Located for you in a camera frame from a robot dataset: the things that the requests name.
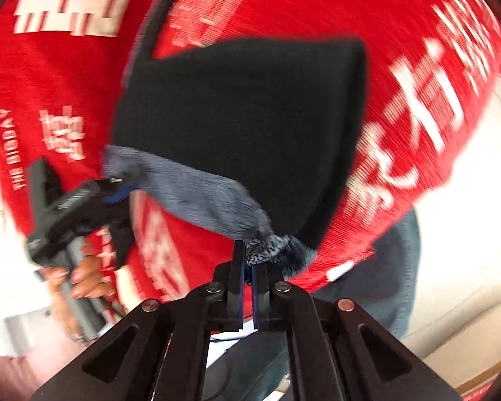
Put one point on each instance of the person's left hand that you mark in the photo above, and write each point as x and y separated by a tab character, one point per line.
85	281

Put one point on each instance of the black pants with patterned stripe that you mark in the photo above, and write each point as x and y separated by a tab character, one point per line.
252	139

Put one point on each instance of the red bedspread with white characters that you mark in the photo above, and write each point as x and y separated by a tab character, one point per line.
430	66

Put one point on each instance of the person's legs in jeans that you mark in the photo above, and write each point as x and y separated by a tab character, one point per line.
383	285

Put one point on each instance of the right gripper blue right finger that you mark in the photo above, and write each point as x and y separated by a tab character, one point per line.
261	295

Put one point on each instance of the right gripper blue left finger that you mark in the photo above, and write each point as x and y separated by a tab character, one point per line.
235	287

